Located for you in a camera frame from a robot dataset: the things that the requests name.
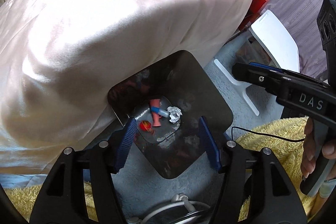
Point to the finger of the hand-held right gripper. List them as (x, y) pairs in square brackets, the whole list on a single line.
[(252, 77), (265, 66)]

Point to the crumpled foil ball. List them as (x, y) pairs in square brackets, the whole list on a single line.
[(174, 113)]

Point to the white plastic stool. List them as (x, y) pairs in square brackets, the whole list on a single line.
[(278, 40)]

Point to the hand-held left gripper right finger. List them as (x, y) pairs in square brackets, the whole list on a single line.
[(208, 142)]

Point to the black trash bin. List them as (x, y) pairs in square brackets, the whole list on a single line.
[(204, 98)]

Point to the pink plastic tube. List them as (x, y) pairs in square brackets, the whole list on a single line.
[(155, 119)]

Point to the person's right forearm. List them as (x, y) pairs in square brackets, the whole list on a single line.
[(326, 187)]

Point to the small clear tube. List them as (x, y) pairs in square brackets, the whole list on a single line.
[(162, 113)]

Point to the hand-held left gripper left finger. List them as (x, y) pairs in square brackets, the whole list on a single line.
[(126, 145)]

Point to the light blue sheet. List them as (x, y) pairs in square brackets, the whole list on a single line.
[(15, 180)]

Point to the pink satin tablecloth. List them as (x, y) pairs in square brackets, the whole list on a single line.
[(105, 16)]

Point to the clear storage box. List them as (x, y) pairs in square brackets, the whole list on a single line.
[(252, 53)]

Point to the yellow fluffy blanket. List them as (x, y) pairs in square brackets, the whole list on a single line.
[(275, 140)]

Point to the red box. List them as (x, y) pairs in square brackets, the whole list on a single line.
[(256, 11)]

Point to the person's right hand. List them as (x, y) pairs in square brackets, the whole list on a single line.
[(309, 145)]

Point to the red candy wrapper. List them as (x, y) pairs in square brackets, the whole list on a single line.
[(145, 125)]

